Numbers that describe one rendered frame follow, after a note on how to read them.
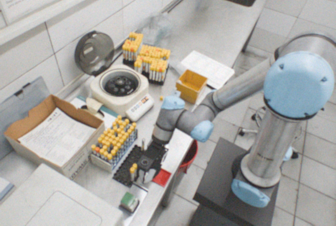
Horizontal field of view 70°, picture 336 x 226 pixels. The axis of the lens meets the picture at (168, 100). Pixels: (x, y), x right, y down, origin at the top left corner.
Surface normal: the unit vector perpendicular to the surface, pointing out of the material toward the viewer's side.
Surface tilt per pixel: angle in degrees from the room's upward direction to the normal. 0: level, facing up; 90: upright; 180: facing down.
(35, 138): 1
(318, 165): 0
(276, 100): 82
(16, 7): 94
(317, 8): 90
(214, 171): 4
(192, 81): 90
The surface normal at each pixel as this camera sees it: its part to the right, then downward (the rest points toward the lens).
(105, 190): 0.11, -0.67
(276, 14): -0.46, 0.62
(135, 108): 0.44, -0.40
